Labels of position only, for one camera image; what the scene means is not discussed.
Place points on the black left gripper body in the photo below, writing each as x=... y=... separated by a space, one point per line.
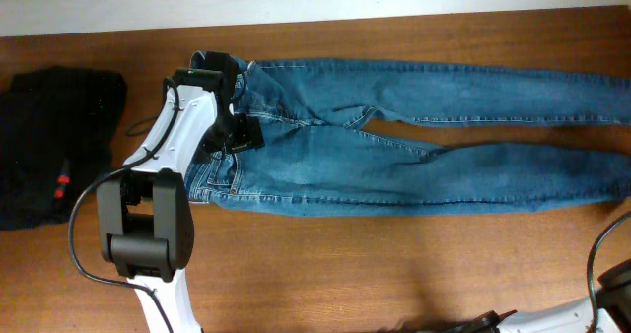
x=235 y=131

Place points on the blue denim jeans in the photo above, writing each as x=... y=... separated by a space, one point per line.
x=318 y=160

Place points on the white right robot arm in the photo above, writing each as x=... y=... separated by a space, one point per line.
x=612 y=310

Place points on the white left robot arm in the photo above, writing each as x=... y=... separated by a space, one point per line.
x=145 y=223

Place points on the black fabric bag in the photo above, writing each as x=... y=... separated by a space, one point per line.
x=57 y=125

